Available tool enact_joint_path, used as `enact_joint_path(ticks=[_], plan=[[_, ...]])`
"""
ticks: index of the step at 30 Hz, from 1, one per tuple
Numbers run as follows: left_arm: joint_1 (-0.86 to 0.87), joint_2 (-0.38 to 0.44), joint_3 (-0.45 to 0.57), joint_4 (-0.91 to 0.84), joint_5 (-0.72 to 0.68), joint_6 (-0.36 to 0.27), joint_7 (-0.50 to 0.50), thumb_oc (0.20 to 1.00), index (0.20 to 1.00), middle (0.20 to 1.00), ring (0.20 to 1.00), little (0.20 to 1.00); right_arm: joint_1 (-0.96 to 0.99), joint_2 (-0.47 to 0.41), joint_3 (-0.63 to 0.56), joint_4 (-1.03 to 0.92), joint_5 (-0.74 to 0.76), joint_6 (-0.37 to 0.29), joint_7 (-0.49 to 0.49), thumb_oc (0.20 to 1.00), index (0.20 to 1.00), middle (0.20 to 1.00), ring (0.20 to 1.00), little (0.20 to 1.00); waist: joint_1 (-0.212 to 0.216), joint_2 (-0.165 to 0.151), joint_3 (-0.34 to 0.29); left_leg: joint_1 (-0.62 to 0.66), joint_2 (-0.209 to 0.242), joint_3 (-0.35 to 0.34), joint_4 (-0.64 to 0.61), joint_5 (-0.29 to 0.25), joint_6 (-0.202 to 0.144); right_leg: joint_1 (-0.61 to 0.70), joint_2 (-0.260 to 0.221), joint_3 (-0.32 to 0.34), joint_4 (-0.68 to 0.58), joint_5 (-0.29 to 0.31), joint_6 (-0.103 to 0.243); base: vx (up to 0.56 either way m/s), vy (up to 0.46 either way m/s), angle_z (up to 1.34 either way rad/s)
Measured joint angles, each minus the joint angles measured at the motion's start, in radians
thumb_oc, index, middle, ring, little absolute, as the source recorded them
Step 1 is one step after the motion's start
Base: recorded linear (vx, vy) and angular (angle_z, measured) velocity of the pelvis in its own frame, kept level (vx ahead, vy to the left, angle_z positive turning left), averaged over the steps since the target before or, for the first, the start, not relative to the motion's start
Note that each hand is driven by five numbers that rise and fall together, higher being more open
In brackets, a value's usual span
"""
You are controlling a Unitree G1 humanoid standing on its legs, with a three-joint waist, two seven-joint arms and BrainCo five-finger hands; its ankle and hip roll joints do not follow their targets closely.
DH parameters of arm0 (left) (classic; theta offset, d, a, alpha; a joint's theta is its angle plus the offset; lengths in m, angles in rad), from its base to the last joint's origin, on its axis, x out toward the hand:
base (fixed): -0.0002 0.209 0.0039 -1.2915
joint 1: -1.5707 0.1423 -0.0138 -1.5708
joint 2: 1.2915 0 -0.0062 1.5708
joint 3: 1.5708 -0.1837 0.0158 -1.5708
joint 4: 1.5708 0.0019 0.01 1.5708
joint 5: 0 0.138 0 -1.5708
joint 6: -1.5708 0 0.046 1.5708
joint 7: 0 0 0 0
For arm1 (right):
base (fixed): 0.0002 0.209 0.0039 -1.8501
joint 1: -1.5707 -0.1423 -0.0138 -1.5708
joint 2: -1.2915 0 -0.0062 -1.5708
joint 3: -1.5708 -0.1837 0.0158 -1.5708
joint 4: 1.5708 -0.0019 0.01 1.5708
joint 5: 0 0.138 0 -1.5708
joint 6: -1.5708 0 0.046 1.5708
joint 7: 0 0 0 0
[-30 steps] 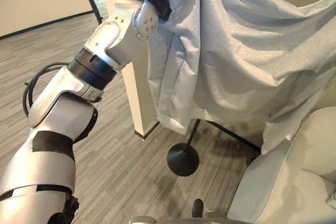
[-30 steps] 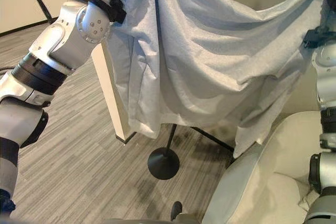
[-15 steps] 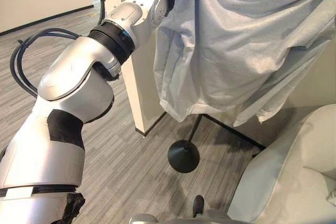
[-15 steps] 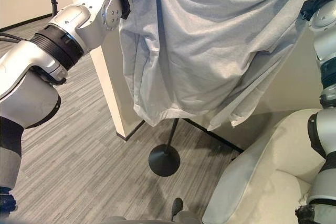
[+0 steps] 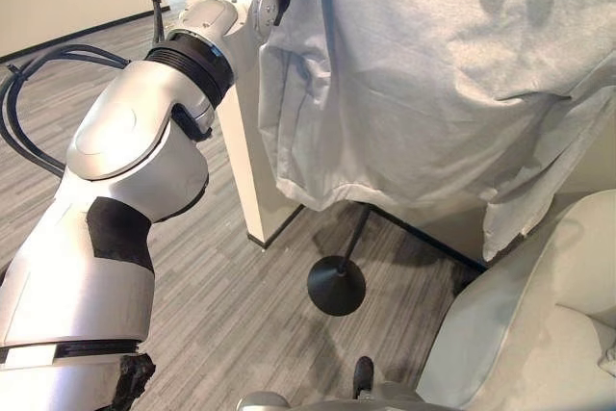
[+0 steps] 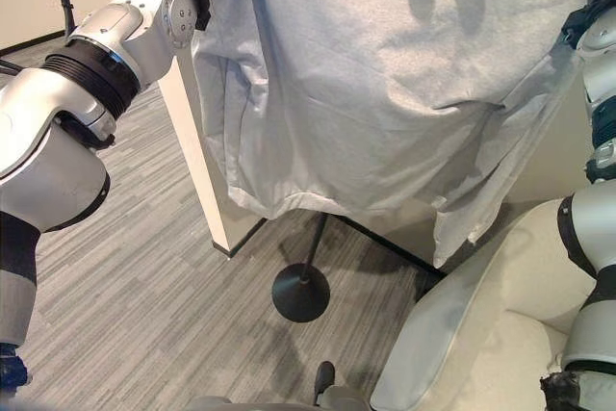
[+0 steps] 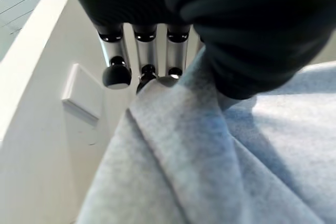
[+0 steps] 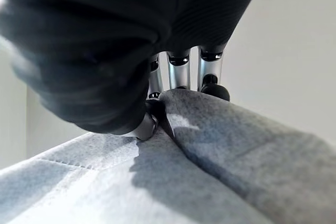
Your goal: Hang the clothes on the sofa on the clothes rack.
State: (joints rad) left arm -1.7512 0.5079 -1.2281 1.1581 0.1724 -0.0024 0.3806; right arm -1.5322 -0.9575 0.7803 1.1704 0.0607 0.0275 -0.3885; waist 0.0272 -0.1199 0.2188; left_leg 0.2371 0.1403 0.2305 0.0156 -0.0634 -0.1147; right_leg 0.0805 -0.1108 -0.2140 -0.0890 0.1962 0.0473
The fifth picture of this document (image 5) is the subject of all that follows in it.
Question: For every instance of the black clothes rack stand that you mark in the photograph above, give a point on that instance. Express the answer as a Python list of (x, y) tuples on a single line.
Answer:
[(337, 286)]

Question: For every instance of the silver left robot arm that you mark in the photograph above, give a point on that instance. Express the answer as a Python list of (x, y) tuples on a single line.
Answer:
[(120, 180)]

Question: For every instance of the light grey t-shirt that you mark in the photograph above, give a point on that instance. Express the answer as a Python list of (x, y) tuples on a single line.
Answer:
[(414, 93)]

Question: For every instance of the silver robot legs dark foot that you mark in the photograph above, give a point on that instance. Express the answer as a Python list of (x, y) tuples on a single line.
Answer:
[(363, 375)]

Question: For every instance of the beige sofa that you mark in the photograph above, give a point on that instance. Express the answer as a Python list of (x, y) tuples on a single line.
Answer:
[(529, 315)]

